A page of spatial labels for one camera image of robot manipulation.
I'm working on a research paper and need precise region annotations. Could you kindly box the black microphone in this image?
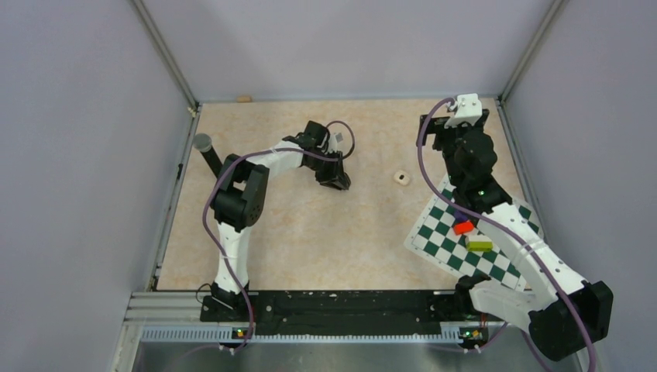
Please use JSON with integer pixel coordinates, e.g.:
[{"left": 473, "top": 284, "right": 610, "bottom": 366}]
[{"left": 192, "top": 133, "right": 222, "bottom": 177}]

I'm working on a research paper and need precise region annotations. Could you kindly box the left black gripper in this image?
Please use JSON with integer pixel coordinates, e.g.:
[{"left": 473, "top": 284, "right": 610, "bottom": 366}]
[{"left": 304, "top": 149, "right": 348, "bottom": 191}]

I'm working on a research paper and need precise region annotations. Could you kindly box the small wooden piece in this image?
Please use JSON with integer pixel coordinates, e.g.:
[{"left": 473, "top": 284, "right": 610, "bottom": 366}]
[{"left": 236, "top": 95, "right": 253, "bottom": 103}]

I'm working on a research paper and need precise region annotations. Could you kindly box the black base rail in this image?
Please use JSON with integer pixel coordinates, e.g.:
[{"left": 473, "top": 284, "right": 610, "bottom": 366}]
[{"left": 200, "top": 290, "right": 507, "bottom": 339}]

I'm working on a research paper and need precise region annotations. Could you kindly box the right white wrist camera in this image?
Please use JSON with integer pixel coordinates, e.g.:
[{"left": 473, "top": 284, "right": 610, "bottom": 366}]
[{"left": 444, "top": 93, "right": 483, "bottom": 129}]

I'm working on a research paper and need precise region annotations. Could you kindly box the green white block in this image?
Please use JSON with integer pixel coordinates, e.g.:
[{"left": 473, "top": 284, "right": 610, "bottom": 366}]
[{"left": 465, "top": 234, "right": 494, "bottom": 252}]

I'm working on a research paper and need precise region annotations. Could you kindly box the purple block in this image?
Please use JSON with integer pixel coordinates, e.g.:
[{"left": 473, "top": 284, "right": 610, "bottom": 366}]
[{"left": 454, "top": 211, "right": 469, "bottom": 223}]

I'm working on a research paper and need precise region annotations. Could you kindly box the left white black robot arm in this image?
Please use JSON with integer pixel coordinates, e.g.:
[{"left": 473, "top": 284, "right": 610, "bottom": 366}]
[{"left": 205, "top": 121, "right": 356, "bottom": 321}]

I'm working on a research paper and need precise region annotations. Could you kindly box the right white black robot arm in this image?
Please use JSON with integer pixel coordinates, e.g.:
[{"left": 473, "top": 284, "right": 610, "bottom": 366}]
[{"left": 416, "top": 114, "right": 614, "bottom": 370}]

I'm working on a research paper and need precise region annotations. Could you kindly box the red block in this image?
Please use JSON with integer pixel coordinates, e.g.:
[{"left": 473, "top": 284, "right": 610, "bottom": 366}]
[{"left": 452, "top": 220, "right": 475, "bottom": 236}]

